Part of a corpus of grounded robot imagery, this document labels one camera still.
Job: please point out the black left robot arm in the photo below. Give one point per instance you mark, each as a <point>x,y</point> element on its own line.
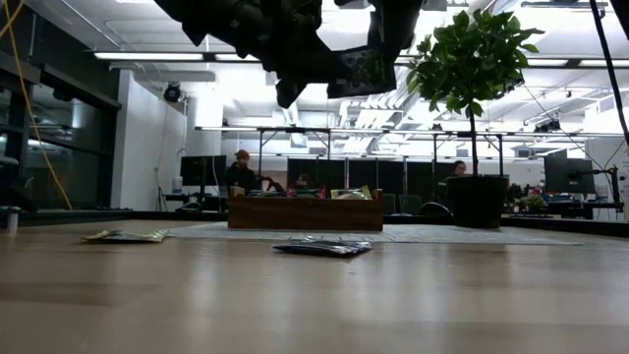
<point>216,19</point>

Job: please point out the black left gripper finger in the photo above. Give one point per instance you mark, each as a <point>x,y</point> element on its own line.
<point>322,61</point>

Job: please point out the white plastic bottle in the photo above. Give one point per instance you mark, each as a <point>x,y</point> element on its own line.
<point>177,186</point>

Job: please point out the round black ceiling camera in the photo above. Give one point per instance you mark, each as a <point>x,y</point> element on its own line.
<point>172,93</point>

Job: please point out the long ceiling light strip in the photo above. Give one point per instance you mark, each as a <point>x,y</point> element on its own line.
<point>231,57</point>
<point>147,56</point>

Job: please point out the black computer monitor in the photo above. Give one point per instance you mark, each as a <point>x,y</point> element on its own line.
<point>567,176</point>
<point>203,170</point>

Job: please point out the small white cylinder post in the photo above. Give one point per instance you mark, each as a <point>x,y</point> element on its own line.
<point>12,218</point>

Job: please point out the black metal table frame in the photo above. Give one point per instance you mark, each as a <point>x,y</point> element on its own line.
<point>147,215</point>

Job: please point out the grey office chair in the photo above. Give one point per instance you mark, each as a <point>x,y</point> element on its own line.
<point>409,204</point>

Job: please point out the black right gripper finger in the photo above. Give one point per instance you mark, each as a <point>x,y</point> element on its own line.
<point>393,24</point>

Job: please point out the wooden three-compartment tray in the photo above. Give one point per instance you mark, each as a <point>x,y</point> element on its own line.
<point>304,216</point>

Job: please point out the yellow green tea bag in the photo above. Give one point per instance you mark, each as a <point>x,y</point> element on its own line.
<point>351,194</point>
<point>123,236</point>

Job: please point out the small potted plant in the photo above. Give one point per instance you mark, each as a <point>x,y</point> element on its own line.
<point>534,202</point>

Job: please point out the green potted plant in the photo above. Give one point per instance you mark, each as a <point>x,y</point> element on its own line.
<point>467,64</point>

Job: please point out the black office chair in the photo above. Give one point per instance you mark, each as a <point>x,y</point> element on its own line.
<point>435,210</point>

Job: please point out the person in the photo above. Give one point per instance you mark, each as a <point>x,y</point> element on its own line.
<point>457,169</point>
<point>302,182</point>
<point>240,172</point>

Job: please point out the grey woven placemat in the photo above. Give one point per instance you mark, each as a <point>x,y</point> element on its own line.
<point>442,235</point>

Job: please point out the black partition panels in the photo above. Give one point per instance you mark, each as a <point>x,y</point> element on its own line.
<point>417,177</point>

